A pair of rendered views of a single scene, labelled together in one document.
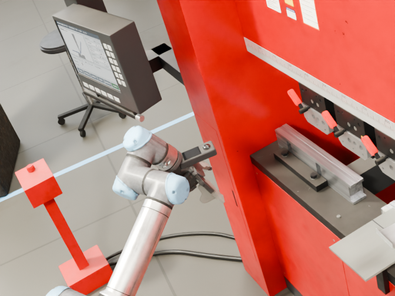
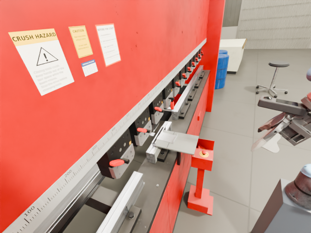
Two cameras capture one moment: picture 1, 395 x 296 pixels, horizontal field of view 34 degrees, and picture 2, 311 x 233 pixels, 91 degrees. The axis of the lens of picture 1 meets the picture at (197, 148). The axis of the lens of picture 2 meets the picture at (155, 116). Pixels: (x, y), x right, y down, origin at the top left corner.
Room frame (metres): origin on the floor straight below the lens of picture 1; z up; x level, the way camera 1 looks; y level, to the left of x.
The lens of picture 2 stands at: (2.07, 0.00, 1.71)
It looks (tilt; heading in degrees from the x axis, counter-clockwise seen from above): 32 degrees down; 223
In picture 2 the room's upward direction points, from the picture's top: 6 degrees counter-clockwise
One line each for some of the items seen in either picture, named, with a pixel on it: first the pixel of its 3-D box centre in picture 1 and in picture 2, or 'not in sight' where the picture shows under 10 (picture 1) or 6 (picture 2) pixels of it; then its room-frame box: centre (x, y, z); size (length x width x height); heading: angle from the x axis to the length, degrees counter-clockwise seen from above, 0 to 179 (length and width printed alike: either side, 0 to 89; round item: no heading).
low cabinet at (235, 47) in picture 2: not in sight; (210, 54); (-4.05, -2.45, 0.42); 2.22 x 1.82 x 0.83; 100
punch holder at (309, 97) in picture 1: (323, 104); (115, 151); (1.85, -0.47, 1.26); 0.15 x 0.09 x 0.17; 17
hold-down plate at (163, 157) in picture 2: not in sight; (167, 145); (1.39, -0.55, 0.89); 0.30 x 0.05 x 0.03; 17
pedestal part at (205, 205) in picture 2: not in sight; (201, 199); (1.16, -0.32, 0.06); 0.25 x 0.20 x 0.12; 109
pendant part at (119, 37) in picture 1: (106, 57); not in sight; (2.43, 0.23, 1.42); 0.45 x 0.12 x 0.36; 30
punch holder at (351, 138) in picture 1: (360, 127); (137, 125); (1.66, -0.52, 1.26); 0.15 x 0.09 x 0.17; 17
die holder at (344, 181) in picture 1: (317, 161); (115, 220); (1.97, -0.43, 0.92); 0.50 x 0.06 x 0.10; 17
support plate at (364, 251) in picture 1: (380, 242); (177, 141); (1.40, -0.45, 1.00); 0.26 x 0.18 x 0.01; 107
